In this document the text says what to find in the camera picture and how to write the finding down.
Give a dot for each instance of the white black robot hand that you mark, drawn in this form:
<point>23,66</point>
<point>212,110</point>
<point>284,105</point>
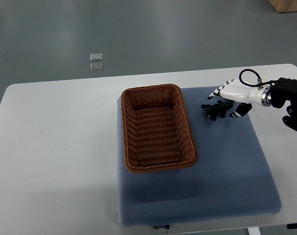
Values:
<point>245,95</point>

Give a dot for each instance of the dark toy crocodile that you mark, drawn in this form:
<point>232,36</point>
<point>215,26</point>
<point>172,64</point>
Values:
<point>218,109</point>

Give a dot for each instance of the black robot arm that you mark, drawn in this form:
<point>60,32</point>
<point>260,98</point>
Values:
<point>283,90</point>

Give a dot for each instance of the brown wicker basket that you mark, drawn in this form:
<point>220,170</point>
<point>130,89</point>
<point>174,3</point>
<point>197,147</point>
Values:
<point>156,130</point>

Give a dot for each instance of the blue grey foam cushion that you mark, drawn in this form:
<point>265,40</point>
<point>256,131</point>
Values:
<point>230,179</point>

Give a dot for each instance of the wooden box corner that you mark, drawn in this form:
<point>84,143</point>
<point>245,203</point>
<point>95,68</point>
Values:
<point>284,6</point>

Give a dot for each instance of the lower floor plate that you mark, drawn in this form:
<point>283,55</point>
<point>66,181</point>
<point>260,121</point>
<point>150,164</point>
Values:
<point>96,66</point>

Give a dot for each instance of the floor plate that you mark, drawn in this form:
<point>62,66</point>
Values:
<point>96,56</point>
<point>96,66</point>

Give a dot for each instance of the upper floor plate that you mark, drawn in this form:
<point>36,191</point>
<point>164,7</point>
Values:
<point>96,56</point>

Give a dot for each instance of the black table clamp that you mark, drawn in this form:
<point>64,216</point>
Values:
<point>292,226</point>

